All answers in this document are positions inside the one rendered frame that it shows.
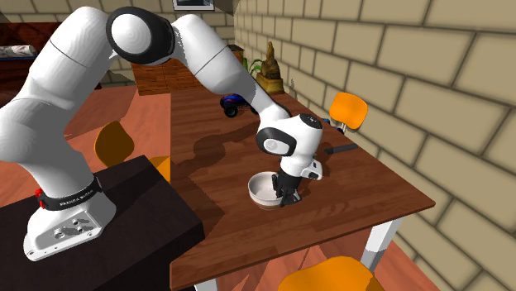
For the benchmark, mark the brown wooden table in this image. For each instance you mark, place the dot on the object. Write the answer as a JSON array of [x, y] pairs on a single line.
[[346, 193]]

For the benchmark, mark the dark red wooden furniture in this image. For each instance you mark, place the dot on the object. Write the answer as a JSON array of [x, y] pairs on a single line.
[[20, 36]]

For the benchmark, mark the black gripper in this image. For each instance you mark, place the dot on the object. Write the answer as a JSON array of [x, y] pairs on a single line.
[[289, 181]]

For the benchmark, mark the white bowl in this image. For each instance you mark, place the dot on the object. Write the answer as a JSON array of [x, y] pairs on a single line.
[[260, 191]]

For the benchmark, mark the framed wall picture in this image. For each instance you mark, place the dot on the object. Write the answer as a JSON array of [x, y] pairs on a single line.
[[193, 4]]

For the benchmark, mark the green plant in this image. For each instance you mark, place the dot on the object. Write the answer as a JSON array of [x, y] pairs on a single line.
[[252, 66]]

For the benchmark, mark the dark robot stand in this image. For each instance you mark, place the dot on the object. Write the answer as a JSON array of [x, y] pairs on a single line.
[[133, 241]]

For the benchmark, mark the brown figure on yellow base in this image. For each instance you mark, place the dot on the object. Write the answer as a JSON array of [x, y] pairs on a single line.
[[271, 70]]

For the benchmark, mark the blue toy vehicle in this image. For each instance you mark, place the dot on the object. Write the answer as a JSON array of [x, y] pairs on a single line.
[[230, 104]]

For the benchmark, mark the black knife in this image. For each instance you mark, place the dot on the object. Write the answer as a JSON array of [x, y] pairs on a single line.
[[340, 148]]

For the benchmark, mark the orange chair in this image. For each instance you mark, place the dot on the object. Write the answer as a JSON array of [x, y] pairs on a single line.
[[330, 276], [115, 143], [348, 109]]

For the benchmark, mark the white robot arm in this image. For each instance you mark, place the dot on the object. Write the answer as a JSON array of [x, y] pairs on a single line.
[[60, 100]]

